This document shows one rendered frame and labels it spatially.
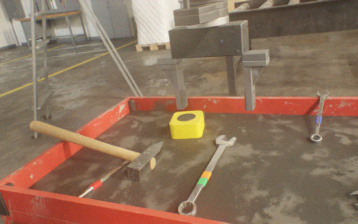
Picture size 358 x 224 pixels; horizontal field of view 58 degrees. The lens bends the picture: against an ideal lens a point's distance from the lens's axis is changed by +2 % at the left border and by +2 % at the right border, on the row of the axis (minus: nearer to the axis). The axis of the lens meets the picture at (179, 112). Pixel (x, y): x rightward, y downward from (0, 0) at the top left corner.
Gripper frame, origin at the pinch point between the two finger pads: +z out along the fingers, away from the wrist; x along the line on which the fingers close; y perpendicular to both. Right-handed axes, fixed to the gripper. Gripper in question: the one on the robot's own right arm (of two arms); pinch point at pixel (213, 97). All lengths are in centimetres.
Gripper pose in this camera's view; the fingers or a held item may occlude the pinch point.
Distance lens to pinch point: 59.9
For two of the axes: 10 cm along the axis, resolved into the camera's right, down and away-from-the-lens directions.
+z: 1.3, 9.3, 3.4
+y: 3.9, -3.6, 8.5
